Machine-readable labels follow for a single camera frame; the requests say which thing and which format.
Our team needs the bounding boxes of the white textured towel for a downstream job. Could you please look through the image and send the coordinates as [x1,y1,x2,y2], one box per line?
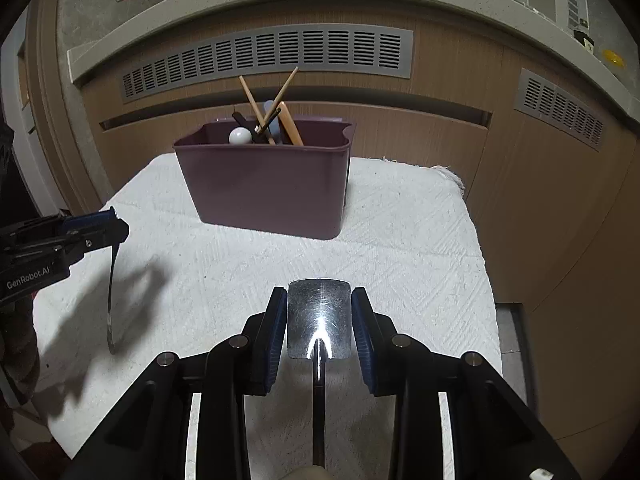
[32,152,503,480]

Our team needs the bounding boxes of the wooden spoon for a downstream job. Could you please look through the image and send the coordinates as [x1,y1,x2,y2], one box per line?
[277,101,305,147]

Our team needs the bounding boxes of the long grey vent grille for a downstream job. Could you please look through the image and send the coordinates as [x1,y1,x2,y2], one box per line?
[121,27,416,103]

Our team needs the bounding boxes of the wooden chopstick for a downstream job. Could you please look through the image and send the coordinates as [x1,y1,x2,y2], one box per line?
[256,66,299,134]
[239,75,275,144]

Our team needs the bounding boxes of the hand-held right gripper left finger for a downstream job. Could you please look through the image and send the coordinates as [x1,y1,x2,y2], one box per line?
[62,286,288,480]

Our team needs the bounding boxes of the purple plastic utensil bin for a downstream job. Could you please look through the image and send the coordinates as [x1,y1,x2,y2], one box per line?
[172,117,356,240]

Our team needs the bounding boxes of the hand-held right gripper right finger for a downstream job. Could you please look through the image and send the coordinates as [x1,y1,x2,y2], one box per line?
[350,287,581,480]

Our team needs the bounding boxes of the steel serving spoon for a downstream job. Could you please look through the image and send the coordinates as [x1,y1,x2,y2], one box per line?
[106,242,124,356]

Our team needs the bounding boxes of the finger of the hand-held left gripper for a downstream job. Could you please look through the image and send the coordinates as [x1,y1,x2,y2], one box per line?
[54,220,131,267]
[57,208,121,234]

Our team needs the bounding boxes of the short grey vent grille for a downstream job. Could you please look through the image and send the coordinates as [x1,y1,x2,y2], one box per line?
[514,67,606,152]

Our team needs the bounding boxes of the wooden cabinet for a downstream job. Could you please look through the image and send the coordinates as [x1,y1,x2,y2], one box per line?
[25,10,640,480]

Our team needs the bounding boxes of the steel spatula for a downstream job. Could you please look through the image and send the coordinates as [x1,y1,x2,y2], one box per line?
[286,276,351,468]

